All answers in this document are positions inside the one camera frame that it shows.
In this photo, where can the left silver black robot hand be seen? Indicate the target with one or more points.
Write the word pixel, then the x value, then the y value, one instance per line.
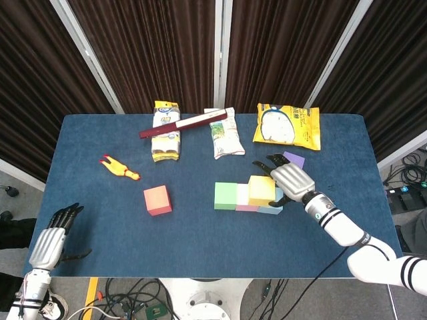
pixel 46 248

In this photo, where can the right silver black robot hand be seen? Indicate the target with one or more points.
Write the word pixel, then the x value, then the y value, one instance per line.
pixel 293 181

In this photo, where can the yellow foam cube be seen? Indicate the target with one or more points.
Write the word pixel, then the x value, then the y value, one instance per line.
pixel 262 190

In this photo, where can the light blue foam cube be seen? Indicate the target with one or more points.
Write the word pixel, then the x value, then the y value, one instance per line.
pixel 267 210

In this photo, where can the pink foam cube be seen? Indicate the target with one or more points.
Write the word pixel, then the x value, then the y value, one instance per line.
pixel 241 193

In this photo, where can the green foam cube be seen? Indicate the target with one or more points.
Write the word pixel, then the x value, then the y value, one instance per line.
pixel 225 196

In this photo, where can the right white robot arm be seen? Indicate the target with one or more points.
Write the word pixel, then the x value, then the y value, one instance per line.
pixel 340 226

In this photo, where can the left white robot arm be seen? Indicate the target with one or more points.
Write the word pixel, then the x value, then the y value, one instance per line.
pixel 31 290

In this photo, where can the purple foam cube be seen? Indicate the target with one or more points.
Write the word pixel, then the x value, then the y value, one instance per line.
pixel 297 159

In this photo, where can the black clothed person leg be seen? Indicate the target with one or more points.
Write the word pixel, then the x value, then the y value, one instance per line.
pixel 16 233

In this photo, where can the large yellow snack bag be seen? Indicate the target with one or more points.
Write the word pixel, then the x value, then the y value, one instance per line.
pixel 283 126

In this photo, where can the white black sneaker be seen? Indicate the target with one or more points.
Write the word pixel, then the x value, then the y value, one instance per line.
pixel 56 308

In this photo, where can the small black floor object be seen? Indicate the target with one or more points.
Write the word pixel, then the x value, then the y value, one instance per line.
pixel 12 191

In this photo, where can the white green snack bag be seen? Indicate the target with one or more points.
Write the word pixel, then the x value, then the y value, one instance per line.
pixel 225 140

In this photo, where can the yellow rubber chicken toy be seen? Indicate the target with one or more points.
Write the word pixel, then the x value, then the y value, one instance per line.
pixel 116 166

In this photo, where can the black power strip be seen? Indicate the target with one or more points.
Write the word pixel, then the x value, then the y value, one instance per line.
pixel 407 200

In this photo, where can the red foam cube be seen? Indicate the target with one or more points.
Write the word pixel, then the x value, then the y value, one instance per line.
pixel 156 200

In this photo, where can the blue fabric table cover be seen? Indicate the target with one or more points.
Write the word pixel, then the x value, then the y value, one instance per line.
pixel 166 240

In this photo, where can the small green box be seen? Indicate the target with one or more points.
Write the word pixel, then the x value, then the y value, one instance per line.
pixel 155 311

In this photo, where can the yellow white cookie pack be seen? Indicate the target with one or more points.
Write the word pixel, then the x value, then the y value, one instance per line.
pixel 165 146

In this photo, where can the dark brown curtain panel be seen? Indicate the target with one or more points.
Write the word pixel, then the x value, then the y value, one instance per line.
pixel 150 50
pixel 33 83
pixel 277 50
pixel 393 83

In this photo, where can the grey clothed person leg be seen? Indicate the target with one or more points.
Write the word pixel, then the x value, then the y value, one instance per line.
pixel 417 233

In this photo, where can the dark red flat box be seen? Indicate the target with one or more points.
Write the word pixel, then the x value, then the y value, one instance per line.
pixel 166 128

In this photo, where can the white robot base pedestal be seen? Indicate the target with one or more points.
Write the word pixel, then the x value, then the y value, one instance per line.
pixel 203 300

